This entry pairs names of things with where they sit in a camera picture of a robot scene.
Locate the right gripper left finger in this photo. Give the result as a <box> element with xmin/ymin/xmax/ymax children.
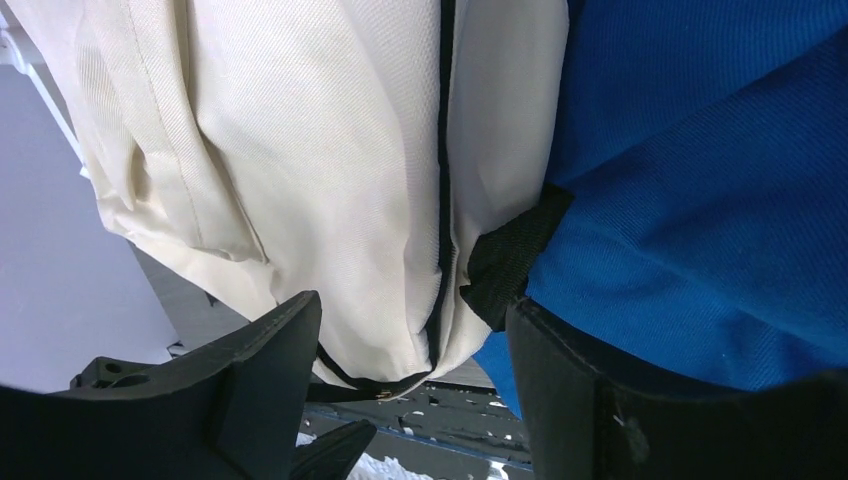
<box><xmin>1</xmin><ymin>291</ymin><xmax>321</xmax><ymax>479</ymax></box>

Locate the beige canvas backpack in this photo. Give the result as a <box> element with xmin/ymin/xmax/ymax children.
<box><xmin>9</xmin><ymin>1</ymin><xmax>569</xmax><ymax>398</ymax></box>

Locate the blue cloth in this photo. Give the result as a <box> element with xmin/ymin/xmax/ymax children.
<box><xmin>471</xmin><ymin>0</ymin><xmax>848</xmax><ymax>419</ymax></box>

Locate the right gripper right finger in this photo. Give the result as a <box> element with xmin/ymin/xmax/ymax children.
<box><xmin>505</xmin><ymin>299</ymin><xmax>847</xmax><ymax>479</ymax></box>

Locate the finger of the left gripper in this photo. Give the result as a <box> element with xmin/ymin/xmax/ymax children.
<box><xmin>290</xmin><ymin>420</ymin><xmax>377</xmax><ymax>480</ymax></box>

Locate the white clothes rack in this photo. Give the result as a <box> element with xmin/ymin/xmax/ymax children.
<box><xmin>1</xmin><ymin>1</ymin><xmax>90</xmax><ymax>179</ymax></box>

